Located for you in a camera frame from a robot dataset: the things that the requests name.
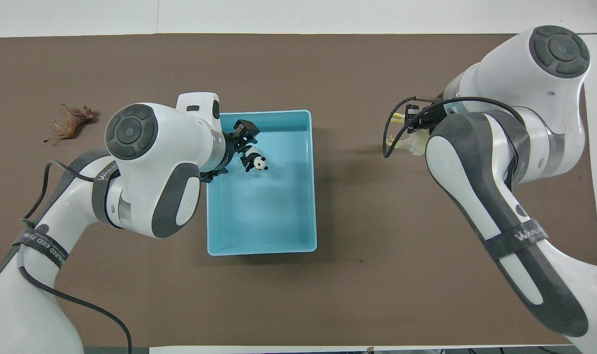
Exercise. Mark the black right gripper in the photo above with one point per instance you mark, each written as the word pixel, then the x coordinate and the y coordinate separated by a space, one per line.
pixel 433 117

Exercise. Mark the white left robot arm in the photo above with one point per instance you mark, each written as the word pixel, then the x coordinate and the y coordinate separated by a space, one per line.
pixel 146 162

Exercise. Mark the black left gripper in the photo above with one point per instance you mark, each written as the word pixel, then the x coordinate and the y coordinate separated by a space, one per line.
pixel 232 140

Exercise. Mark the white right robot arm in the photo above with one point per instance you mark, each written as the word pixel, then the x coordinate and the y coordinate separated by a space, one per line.
pixel 519 147

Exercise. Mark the brown lion toy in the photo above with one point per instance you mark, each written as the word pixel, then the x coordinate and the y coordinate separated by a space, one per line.
pixel 72 123

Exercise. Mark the brown table mat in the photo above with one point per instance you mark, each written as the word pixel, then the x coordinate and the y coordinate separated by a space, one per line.
pixel 377 295

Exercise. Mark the cream llama toy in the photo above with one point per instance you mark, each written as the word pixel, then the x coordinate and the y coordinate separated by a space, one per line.
pixel 416 143

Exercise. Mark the black and white panda toy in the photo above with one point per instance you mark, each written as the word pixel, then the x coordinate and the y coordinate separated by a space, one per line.
pixel 257 161

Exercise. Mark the light blue storage box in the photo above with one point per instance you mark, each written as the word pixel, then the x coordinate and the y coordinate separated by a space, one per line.
pixel 269 216

